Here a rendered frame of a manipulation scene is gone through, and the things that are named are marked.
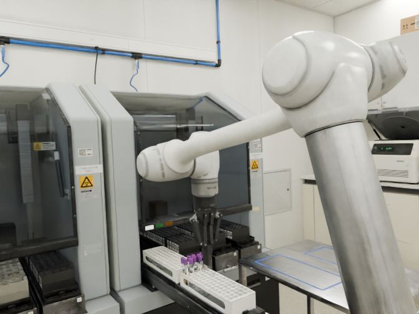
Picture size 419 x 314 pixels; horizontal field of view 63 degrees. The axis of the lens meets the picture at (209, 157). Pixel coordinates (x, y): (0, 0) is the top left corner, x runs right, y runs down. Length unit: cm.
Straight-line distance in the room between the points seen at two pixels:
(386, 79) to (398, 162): 254
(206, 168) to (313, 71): 61
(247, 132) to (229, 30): 244
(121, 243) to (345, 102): 110
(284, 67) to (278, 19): 320
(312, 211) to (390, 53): 316
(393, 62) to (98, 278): 122
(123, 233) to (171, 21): 195
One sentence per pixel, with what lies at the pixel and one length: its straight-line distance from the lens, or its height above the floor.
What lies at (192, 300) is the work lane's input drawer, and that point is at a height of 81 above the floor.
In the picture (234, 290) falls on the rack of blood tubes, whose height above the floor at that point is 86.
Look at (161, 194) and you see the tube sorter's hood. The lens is 148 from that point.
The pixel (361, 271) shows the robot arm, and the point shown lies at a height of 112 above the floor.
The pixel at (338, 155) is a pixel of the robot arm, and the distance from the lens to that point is 59.
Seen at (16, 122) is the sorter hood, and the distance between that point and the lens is 135.
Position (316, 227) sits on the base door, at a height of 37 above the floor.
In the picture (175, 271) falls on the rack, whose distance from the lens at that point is 132.
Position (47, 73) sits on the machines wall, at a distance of 251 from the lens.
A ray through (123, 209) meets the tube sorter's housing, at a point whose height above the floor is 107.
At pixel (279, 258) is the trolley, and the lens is 154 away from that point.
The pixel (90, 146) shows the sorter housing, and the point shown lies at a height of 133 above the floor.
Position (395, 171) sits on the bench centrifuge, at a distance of 328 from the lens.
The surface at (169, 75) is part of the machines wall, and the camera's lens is 283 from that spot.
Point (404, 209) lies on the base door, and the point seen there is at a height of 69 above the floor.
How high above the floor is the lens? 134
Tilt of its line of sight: 3 degrees down
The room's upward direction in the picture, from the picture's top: 2 degrees counter-clockwise
